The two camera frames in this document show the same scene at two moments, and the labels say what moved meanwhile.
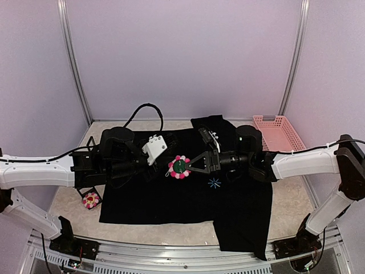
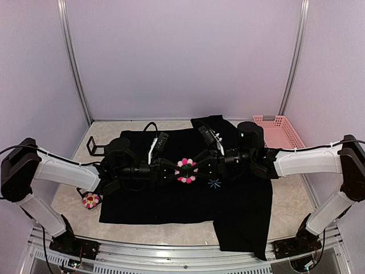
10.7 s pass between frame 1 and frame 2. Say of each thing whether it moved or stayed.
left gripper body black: moved
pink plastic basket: stayed
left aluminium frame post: stayed
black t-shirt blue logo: stayed
